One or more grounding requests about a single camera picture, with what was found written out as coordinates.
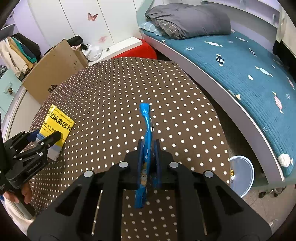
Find yellow white medicine box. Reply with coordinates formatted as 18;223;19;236
36;104;75;161

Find blue snack wrapper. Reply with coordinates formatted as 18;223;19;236
134;103;152;208

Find light blue trash bin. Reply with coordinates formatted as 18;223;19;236
230;156;255;198

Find person left hand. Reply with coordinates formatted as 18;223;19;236
3;182;32;204

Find lilac mint wardrobe cabinet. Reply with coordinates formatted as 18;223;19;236
0;21;42;144

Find brown polka dot tablecloth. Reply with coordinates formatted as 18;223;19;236
27;58;232;240

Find brown cardboard box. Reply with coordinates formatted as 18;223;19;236
22;40;88;104

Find red stool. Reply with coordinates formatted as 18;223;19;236
113;39;157;59

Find teal bed mattress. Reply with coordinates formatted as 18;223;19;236
143;30;295;177

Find blue striped pillow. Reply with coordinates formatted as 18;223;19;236
139;21;167;36

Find grey folded duvet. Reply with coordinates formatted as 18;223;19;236
145;3;232;40

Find hanging jackets on rail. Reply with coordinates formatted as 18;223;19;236
1;33;41;80

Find mint green bunk bed frame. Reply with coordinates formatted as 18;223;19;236
135;1;295;187

